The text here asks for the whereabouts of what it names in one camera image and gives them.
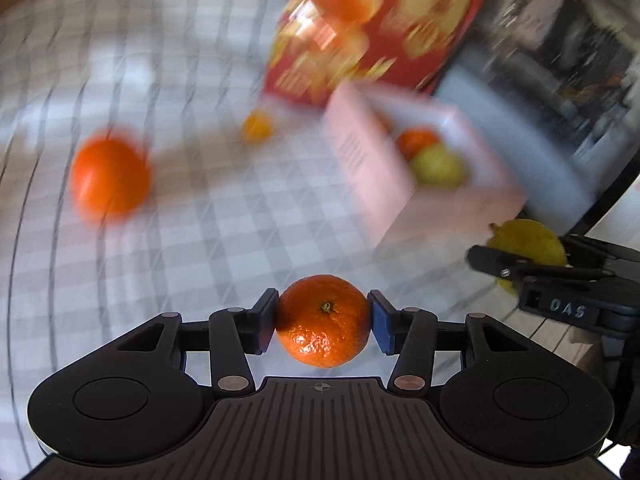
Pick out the large yellow-green citrus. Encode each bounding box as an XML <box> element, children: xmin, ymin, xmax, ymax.
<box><xmin>410</xmin><ymin>142</ymin><xmax>470</xmax><ymax>190</ymax></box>

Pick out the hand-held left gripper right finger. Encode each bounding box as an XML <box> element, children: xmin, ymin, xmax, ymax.
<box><xmin>368</xmin><ymin>290</ymin><xmax>533</xmax><ymax>395</ymax></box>

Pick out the white black-grid tablecloth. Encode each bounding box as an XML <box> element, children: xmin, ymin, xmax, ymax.
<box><xmin>0</xmin><ymin>0</ymin><xmax>618</xmax><ymax>463</ymax></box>

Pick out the dark glass cabinet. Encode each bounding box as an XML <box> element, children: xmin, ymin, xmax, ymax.
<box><xmin>432</xmin><ymin>0</ymin><xmax>640</xmax><ymax>233</ymax></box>

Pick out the black table rim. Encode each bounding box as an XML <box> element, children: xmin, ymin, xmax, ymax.
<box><xmin>572</xmin><ymin>157</ymin><xmax>640</xmax><ymax>240</ymax></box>

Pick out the small yellow-orange mandarin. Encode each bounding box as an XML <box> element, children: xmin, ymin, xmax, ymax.
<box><xmin>242</xmin><ymin>111</ymin><xmax>276</xmax><ymax>142</ymax></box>

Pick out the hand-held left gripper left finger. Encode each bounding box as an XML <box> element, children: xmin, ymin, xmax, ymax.
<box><xmin>112</xmin><ymin>288</ymin><xmax>279</xmax><ymax>395</ymax></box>

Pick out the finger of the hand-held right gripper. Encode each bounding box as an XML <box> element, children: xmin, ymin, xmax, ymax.
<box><xmin>466</xmin><ymin>244</ymin><xmax>617</xmax><ymax>282</ymax></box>
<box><xmin>562</xmin><ymin>235</ymin><xmax>640</xmax><ymax>267</ymax></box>

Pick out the small yellow-green citrus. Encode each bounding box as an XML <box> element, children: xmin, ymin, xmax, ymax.
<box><xmin>487</xmin><ymin>218</ymin><xmax>570</xmax><ymax>297</ymax></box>

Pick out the pink cardboard box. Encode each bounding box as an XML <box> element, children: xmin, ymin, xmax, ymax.
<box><xmin>321</xmin><ymin>81</ymin><xmax>529</xmax><ymax>247</ymax></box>

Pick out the bumpy orange mandarin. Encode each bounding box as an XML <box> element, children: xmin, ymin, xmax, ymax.
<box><xmin>276</xmin><ymin>274</ymin><xmax>373</xmax><ymax>368</ymax></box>

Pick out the large smooth orange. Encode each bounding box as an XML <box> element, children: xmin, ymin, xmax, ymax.
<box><xmin>70</xmin><ymin>130</ymin><xmax>152</xmax><ymax>221</ymax></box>

